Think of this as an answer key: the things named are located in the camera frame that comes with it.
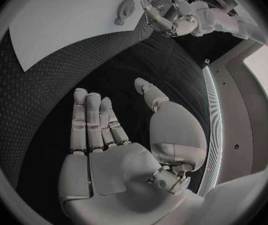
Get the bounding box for grey gear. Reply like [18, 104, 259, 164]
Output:
[117, 0, 136, 21]

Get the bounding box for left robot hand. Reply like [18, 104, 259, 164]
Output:
[139, 0, 199, 37]

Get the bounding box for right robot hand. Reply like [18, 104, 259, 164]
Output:
[57, 77, 208, 225]

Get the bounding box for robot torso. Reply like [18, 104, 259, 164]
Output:
[195, 40, 268, 199]

